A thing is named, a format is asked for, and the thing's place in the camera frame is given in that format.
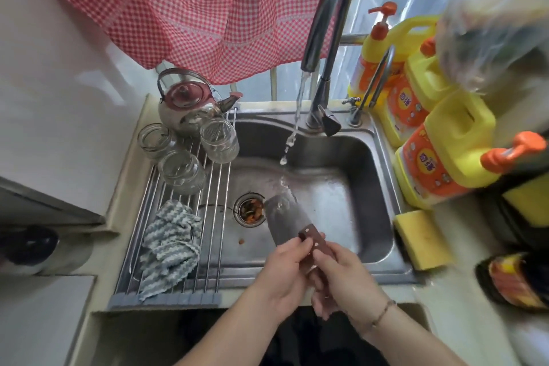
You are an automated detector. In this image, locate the person's right hand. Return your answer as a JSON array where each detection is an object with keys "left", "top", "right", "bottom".
[{"left": 310, "top": 243, "right": 390, "bottom": 327}]

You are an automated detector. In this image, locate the person's left hand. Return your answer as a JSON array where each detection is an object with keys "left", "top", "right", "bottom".
[{"left": 249, "top": 233, "right": 327, "bottom": 316}]

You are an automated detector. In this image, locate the cleaver with brown wooden handle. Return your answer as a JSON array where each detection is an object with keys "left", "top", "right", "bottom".
[{"left": 263, "top": 192, "right": 339, "bottom": 293}]

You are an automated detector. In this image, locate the person's right forearm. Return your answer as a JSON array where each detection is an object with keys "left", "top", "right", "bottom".
[{"left": 356, "top": 296, "right": 469, "bottom": 366}]

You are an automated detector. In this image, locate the person's left forearm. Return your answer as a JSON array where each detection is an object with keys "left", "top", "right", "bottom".
[{"left": 174, "top": 293, "right": 301, "bottom": 366}]

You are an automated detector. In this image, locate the sink drain strainer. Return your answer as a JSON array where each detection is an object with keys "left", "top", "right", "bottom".
[{"left": 234, "top": 192, "right": 269, "bottom": 228}]

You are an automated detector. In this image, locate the stainless steel sink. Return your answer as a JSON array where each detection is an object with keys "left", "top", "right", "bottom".
[{"left": 220, "top": 110, "right": 417, "bottom": 288}]

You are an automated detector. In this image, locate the person's black clothing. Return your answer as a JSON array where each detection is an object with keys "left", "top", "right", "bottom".
[{"left": 180, "top": 306, "right": 389, "bottom": 366}]

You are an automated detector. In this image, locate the steel roll-up drying rack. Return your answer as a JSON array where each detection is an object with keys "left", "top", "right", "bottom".
[{"left": 107, "top": 108, "right": 239, "bottom": 311}]

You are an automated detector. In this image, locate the yellow sponge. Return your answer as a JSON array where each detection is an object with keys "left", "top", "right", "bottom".
[{"left": 393, "top": 209, "right": 454, "bottom": 271}]

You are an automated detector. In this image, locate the clear glass jar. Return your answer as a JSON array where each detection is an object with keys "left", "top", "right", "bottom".
[
  {"left": 157, "top": 150, "right": 207, "bottom": 196},
  {"left": 137, "top": 122, "right": 178, "bottom": 165},
  {"left": 200, "top": 117, "right": 240, "bottom": 164}
]

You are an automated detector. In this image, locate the blue striped dishcloth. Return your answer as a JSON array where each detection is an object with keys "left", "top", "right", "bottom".
[{"left": 138, "top": 199, "right": 203, "bottom": 302}]

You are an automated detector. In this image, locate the large yellow detergent bottle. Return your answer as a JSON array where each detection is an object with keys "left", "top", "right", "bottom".
[{"left": 394, "top": 90, "right": 548, "bottom": 210}]

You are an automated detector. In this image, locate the small steel tap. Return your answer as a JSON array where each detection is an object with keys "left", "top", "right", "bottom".
[{"left": 342, "top": 45, "right": 395, "bottom": 127}]

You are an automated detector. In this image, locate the yellow detergent bottle orange cap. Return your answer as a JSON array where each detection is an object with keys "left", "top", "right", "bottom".
[{"left": 379, "top": 37, "right": 456, "bottom": 148}]

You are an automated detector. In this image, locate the steel kettle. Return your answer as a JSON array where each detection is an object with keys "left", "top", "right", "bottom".
[{"left": 156, "top": 68, "right": 244, "bottom": 138}]

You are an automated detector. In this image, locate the dark bottle with orange label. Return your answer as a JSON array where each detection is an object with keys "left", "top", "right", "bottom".
[{"left": 475, "top": 252, "right": 549, "bottom": 316}]

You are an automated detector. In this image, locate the black container with yellow pad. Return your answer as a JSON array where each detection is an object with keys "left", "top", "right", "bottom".
[{"left": 484, "top": 156, "right": 549, "bottom": 251}]

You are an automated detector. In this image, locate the yellow detergent bottle orange pump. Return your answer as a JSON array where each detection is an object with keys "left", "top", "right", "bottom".
[{"left": 347, "top": 1, "right": 439, "bottom": 110}]

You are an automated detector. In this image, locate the tall steel kitchen faucet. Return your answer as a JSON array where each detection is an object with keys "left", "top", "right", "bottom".
[{"left": 300, "top": 0, "right": 359, "bottom": 138}]

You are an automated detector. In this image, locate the red checkered curtain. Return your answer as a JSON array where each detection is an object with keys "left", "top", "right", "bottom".
[{"left": 58, "top": 0, "right": 348, "bottom": 85}]

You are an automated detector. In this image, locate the dark round pot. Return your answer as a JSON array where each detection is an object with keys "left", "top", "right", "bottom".
[{"left": 0, "top": 226, "right": 94, "bottom": 277}]

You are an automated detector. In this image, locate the clear plastic bag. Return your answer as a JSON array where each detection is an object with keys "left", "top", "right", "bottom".
[{"left": 435, "top": 0, "right": 549, "bottom": 97}]

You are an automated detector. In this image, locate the thin beaded bracelet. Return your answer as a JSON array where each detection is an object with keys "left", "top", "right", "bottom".
[{"left": 370, "top": 299, "right": 398, "bottom": 330}]

